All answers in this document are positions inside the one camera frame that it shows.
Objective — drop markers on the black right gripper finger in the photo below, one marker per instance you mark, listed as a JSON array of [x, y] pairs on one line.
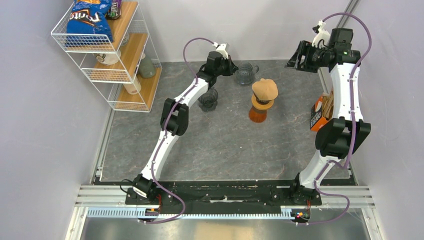
[[299, 52], [300, 67]]

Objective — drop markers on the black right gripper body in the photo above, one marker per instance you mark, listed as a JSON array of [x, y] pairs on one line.
[[301, 54]]

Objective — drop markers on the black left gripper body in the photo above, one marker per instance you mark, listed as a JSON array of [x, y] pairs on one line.
[[228, 66]]

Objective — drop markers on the clear glass pitcher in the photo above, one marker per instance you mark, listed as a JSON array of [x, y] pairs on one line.
[[245, 75]]

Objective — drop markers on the smoky glass dripper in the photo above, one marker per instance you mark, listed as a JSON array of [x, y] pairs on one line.
[[209, 100]]

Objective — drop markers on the wooden ring dripper holder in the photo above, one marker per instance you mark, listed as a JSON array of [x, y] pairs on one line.
[[261, 105]]

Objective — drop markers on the orange glass carafe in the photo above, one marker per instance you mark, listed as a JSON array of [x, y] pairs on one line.
[[257, 115]]

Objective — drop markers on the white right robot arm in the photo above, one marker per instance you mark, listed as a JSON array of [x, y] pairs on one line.
[[346, 130]]

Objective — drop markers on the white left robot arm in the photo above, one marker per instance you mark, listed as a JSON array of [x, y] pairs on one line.
[[175, 119]]

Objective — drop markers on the brown paper coffee filters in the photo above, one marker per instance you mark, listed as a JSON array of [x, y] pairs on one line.
[[327, 105]]

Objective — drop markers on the coffee paper filter box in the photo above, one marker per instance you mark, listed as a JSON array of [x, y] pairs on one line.
[[317, 121]]

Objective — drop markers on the green ceramic vase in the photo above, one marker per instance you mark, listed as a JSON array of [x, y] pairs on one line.
[[146, 68]]

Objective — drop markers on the beige paper cup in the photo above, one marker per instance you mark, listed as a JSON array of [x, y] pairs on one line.
[[134, 87]]

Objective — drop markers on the white ceramic mug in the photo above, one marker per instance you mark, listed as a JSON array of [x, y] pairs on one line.
[[108, 58]]

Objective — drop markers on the dark snack packet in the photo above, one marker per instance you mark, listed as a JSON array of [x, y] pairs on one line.
[[115, 10]]

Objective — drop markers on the blue chips bag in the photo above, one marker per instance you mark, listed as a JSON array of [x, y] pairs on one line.
[[88, 17]]

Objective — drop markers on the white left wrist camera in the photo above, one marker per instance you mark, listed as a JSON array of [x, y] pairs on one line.
[[222, 49]]

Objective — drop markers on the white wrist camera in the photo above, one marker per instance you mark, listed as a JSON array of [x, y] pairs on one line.
[[322, 37], [222, 49]]

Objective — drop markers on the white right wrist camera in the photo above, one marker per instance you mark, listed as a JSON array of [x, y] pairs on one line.
[[322, 37]]

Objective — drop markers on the white wire wooden shelf rack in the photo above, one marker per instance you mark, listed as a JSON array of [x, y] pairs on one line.
[[123, 64]]

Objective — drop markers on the aluminium frame rail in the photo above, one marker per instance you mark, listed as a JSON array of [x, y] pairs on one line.
[[347, 212]]

